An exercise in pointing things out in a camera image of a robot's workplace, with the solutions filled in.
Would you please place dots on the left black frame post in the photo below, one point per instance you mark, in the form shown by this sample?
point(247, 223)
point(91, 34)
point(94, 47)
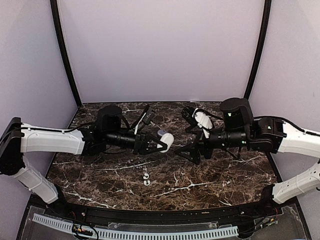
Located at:
point(63, 52)

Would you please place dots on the purple grey earbud case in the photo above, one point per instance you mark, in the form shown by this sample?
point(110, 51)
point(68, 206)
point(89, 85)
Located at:
point(161, 132)

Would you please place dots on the black frame post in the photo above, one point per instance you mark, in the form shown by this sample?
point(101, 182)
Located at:
point(259, 48)
point(63, 52)

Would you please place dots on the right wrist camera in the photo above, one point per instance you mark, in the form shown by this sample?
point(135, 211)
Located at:
point(197, 116)

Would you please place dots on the white slotted cable duct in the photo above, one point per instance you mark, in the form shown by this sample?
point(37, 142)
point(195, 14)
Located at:
point(121, 231)

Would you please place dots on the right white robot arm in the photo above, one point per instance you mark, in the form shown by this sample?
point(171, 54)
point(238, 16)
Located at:
point(269, 134)

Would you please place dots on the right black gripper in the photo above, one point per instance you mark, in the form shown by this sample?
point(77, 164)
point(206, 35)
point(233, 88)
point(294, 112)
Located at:
point(193, 147)

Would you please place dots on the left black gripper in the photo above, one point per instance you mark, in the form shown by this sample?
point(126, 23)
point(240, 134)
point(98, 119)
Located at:
point(141, 148)

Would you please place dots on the white earbud charging case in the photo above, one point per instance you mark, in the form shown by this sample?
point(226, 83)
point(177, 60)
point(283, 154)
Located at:
point(168, 139)

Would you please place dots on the white earbud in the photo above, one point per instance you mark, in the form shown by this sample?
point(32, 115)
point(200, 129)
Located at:
point(146, 182)
point(145, 176)

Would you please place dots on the black front rail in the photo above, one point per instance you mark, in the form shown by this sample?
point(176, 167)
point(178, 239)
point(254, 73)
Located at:
point(244, 214)

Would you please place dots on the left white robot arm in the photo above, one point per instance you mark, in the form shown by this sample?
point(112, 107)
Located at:
point(20, 138)

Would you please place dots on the right black frame post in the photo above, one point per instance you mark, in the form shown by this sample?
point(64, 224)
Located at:
point(259, 48)

